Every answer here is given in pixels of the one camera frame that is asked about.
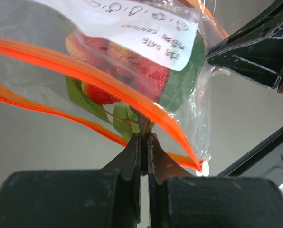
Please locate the clear orange-zip bag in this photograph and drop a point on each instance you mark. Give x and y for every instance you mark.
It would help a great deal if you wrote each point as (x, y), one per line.
(37, 71)

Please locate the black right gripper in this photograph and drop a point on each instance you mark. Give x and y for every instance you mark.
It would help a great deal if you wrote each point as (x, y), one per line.
(254, 52)

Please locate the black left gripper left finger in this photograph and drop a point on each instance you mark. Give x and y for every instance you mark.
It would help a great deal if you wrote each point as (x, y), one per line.
(104, 198)

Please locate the fake red berry bunch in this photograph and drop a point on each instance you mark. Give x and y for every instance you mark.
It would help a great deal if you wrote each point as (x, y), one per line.
(173, 90)

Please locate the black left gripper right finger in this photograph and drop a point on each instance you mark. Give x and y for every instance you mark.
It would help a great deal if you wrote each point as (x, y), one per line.
(180, 200)

